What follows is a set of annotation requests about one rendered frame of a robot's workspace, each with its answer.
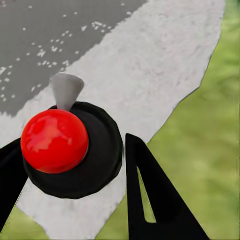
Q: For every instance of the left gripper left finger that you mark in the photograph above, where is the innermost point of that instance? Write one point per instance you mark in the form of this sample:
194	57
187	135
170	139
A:
13	177

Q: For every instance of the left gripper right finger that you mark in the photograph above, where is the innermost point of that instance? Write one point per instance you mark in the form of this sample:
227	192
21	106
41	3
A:
174	220

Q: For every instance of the insectifuge atomizer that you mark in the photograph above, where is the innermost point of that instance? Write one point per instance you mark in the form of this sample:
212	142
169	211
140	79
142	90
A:
73	149

